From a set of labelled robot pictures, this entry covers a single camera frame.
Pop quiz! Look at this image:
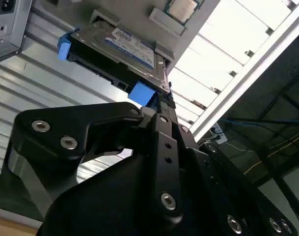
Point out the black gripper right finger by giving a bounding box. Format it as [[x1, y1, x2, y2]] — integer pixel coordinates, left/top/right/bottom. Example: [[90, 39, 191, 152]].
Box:
[[168, 97, 299, 236]]

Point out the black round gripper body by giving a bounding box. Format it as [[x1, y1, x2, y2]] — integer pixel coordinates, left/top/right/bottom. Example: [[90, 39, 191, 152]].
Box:
[[37, 153, 222, 236]]

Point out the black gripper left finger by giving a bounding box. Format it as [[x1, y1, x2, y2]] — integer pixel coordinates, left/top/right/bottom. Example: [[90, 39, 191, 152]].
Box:
[[8, 96, 186, 226]]

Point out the hard disk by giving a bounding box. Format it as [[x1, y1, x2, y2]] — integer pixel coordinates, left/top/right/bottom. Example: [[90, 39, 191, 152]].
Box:
[[57, 23, 175, 109]]

